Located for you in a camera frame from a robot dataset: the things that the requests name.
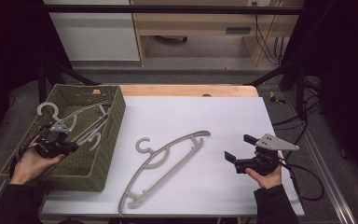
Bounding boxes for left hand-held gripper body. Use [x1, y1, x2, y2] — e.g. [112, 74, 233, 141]
[34, 119, 79, 160]

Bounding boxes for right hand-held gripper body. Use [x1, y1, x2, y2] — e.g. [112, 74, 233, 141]
[233, 133, 300, 176]

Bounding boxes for grey plastic clothes hanger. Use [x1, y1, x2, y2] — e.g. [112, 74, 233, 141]
[36, 102, 112, 135]
[71, 115, 110, 151]
[117, 130, 213, 217]

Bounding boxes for green woven basket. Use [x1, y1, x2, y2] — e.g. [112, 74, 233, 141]
[0, 83, 127, 193]

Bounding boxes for person's right hand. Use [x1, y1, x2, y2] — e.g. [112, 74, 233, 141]
[245, 162, 283, 190]

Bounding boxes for person's left hand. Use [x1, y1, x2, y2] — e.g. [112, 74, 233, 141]
[9, 135, 67, 186]

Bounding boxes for yellow and black tool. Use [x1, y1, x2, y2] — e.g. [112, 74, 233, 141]
[268, 91, 287, 105]

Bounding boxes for white table mat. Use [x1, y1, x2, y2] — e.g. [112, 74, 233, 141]
[41, 95, 306, 218]

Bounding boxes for black metal stand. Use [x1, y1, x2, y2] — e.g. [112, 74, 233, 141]
[247, 59, 309, 118]
[37, 59, 102, 104]

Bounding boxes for black curtain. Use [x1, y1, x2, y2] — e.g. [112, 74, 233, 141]
[0, 0, 73, 153]
[278, 0, 358, 190]

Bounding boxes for white cabinet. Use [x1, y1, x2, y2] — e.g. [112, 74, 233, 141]
[42, 0, 142, 63]

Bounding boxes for office chair base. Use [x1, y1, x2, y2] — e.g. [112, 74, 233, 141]
[153, 35, 189, 45]

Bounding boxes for light wooden desk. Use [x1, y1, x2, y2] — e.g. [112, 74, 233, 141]
[130, 0, 306, 68]

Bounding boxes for white power strip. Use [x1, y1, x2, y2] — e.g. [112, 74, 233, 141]
[246, 0, 273, 7]

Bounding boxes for black horizontal bar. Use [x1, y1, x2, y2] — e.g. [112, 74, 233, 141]
[42, 4, 304, 16]

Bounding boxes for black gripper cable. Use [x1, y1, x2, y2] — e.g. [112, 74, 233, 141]
[278, 157, 325, 218]

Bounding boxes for black floor cables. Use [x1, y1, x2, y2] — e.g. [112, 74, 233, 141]
[271, 76, 324, 132]

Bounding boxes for black cable bundle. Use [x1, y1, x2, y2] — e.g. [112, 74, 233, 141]
[272, 35, 286, 65]

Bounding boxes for black desk cable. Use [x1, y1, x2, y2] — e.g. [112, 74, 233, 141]
[253, 2, 281, 65]

